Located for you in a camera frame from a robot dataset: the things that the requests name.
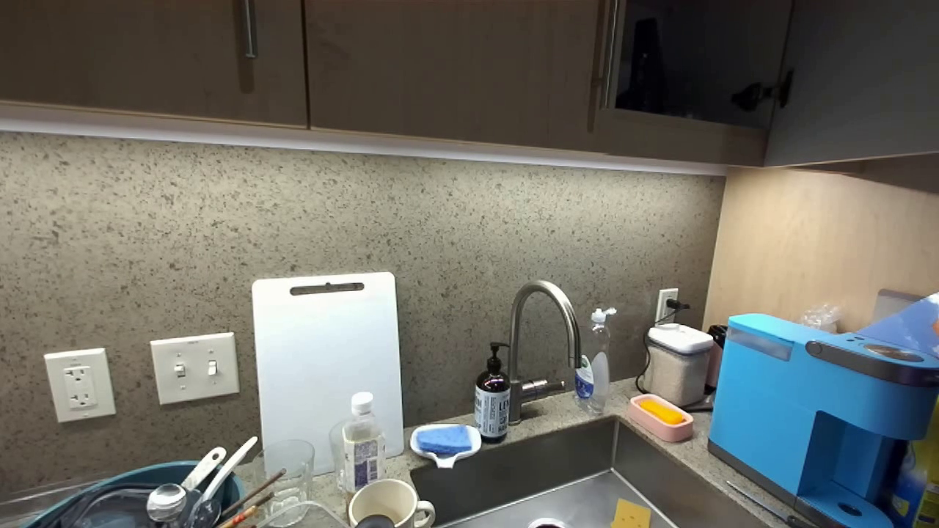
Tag blue dish basin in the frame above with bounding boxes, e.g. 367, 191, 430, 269
27, 459, 244, 528

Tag orange-yellow sponge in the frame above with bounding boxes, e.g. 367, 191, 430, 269
636, 396, 686, 426

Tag metal bar cabinet handle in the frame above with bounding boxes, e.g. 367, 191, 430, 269
584, 0, 628, 134
234, 0, 260, 65

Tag metal ladle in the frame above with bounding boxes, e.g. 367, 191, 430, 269
143, 445, 228, 528

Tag white-handled utensil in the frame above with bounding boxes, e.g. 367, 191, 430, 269
191, 433, 260, 525

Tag steel gooseneck faucet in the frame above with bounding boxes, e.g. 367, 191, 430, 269
504, 277, 587, 421

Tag crumpled clear plastic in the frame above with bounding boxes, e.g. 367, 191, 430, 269
802, 301, 844, 338

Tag black cabinet door hinge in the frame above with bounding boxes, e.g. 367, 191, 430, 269
731, 66, 797, 115

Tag white sponge holder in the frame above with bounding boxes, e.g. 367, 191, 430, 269
407, 418, 485, 471

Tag white outlet with plug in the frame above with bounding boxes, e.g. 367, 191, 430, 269
652, 283, 684, 324

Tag clear bottle white cap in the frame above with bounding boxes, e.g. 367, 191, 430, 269
335, 389, 388, 496

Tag translucent blue plastic sheet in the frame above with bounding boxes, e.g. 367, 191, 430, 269
860, 291, 939, 361

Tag blue coffee machine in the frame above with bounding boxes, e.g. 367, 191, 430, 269
703, 310, 939, 528

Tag pink sponge tray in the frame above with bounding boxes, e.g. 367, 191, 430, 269
624, 389, 694, 445

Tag wall cabinet carcass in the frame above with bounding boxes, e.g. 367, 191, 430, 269
596, 0, 797, 170

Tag yellow and blue packet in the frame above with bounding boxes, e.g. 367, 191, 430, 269
891, 412, 939, 528

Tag clear drinking glass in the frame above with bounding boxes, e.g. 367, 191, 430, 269
260, 437, 316, 528

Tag yellow square cloth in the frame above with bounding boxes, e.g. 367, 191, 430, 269
608, 496, 655, 528

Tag white light switch plate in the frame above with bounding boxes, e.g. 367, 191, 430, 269
146, 330, 244, 408

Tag white plastic cutting board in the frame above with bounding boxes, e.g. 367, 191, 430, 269
250, 269, 407, 478

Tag blue sponge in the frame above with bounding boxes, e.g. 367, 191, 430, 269
413, 426, 474, 456

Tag wooden chopstick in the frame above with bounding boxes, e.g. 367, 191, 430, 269
216, 489, 275, 528
210, 470, 287, 528

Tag dark soap pump bottle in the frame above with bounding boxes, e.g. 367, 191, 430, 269
471, 339, 514, 445

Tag stainless steel sink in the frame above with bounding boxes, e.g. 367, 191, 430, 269
407, 412, 785, 528

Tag white double power outlet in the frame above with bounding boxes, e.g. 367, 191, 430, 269
40, 345, 119, 427

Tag white mug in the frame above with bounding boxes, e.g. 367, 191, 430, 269
347, 475, 438, 528

